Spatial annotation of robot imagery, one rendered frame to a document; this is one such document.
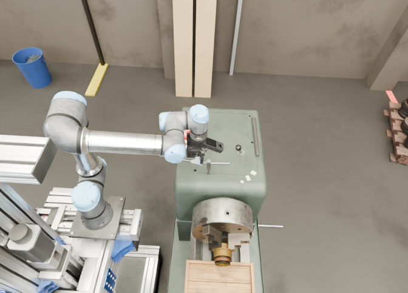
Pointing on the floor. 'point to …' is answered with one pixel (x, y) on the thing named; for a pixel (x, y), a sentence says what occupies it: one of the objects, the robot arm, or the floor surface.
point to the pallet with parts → (398, 131)
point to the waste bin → (33, 67)
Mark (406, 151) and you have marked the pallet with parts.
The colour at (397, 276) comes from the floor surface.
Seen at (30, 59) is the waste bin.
